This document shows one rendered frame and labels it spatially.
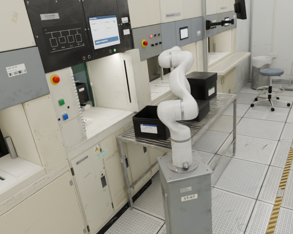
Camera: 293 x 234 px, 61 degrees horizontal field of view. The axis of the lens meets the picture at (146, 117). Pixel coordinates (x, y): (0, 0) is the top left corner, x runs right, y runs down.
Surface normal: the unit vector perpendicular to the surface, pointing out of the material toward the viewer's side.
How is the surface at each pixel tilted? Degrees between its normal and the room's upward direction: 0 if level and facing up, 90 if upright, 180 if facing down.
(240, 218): 0
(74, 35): 90
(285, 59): 90
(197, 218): 90
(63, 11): 90
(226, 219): 0
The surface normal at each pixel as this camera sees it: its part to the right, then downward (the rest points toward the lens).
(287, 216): -0.11, -0.92
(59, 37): 0.82, 0.12
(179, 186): 0.18, 0.35
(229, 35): -0.56, 0.37
